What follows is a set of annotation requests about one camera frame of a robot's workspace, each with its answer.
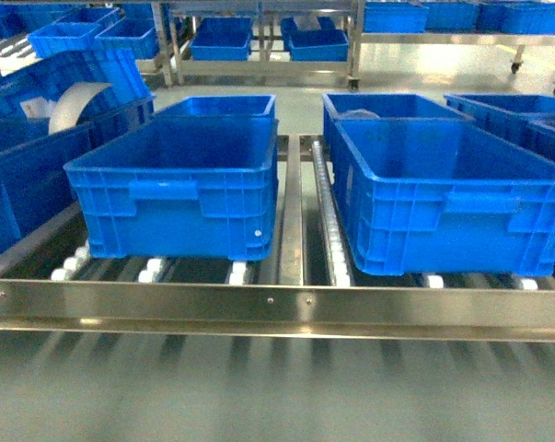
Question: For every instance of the stainless steel shelf rack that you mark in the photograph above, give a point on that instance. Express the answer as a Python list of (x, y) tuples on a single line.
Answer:
[(306, 288)]

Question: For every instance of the left front blue bin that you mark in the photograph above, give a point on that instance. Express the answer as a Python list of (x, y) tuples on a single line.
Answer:
[(182, 187)]

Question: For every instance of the blue bin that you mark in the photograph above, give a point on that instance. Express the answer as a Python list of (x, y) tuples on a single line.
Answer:
[(182, 187), (428, 196), (522, 119), (33, 184), (345, 106), (235, 105)]

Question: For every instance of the rear left blue bin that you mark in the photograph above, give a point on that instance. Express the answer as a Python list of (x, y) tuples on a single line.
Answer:
[(235, 105)]

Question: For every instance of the right front blue bin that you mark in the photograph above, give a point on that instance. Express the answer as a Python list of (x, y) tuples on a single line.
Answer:
[(428, 196)]

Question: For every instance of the rear right blue bin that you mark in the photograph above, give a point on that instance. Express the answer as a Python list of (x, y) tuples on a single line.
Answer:
[(345, 106)]

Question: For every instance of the curved grey metal sheet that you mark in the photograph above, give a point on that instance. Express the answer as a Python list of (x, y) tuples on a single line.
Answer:
[(68, 109)]

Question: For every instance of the far left blue bin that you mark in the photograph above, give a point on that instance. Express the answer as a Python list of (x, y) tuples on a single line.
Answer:
[(33, 184)]

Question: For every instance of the far right blue bin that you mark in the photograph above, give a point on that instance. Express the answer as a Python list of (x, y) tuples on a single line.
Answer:
[(522, 119)]

